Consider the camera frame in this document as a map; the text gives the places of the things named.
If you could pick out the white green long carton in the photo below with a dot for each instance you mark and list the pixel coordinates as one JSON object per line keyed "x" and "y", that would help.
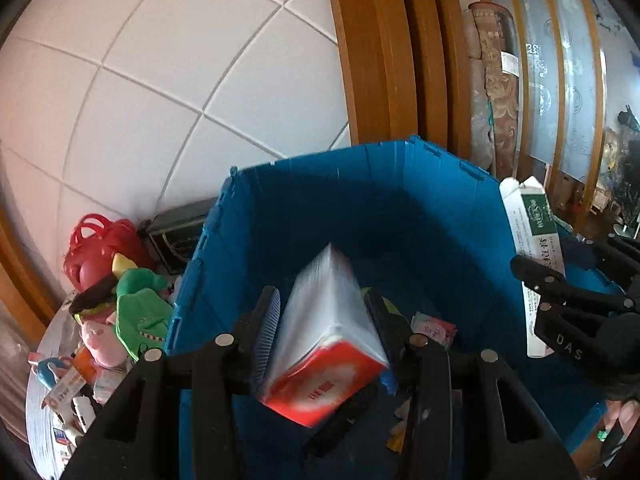
{"x": 532, "y": 220}

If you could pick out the frosted glass door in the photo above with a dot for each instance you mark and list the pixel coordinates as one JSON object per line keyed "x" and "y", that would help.
{"x": 565, "y": 85}

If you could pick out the blue plastic storage crate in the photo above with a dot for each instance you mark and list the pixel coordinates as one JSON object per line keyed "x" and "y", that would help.
{"x": 400, "y": 210}

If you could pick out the white sheer curtain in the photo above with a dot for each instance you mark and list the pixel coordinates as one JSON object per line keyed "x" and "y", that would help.
{"x": 12, "y": 360}

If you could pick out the green dinosaur plush toy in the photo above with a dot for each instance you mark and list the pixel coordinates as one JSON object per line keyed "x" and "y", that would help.
{"x": 142, "y": 310}

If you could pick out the red plastic basket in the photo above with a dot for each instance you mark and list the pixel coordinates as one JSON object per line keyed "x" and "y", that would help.
{"x": 95, "y": 260}

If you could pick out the wooden door frame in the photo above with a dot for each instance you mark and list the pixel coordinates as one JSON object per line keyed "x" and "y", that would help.
{"x": 20, "y": 270}
{"x": 380, "y": 60}

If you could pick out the lime green plush toy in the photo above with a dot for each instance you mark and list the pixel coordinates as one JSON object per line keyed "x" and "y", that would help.
{"x": 402, "y": 314}

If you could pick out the pink pig plush toy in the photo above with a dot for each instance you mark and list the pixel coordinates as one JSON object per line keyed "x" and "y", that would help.
{"x": 102, "y": 340}

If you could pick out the blue red small packet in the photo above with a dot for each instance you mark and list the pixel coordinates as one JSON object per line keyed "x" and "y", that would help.
{"x": 61, "y": 437}

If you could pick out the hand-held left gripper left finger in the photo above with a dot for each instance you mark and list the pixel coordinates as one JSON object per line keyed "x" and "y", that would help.
{"x": 265, "y": 340}

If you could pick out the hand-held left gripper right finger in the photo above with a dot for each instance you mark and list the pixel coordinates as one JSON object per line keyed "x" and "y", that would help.
{"x": 387, "y": 325}

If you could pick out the rolled patterned rug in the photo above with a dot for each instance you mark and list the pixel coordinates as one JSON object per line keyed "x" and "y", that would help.
{"x": 500, "y": 90}

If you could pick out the white red tissue pack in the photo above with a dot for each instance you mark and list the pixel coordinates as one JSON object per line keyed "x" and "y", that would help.
{"x": 325, "y": 320}

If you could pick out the person's right hand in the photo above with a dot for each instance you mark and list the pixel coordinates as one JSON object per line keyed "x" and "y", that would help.
{"x": 625, "y": 417}

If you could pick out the dark gift bag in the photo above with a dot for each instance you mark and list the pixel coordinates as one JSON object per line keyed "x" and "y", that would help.
{"x": 175, "y": 240}

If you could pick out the blue plush toy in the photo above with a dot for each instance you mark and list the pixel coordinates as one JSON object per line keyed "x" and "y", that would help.
{"x": 50, "y": 372}

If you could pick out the pink small packet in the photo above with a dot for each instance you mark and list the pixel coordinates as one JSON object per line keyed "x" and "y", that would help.
{"x": 435, "y": 330}

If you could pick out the white blue wipes pack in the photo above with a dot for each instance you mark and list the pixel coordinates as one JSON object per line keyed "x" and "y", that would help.
{"x": 107, "y": 385}

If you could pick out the beige long box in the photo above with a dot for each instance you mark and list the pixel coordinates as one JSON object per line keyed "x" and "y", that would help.
{"x": 65, "y": 387}

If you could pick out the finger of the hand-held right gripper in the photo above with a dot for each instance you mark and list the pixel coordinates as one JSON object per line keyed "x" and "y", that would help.
{"x": 575, "y": 290}
{"x": 620, "y": 260}

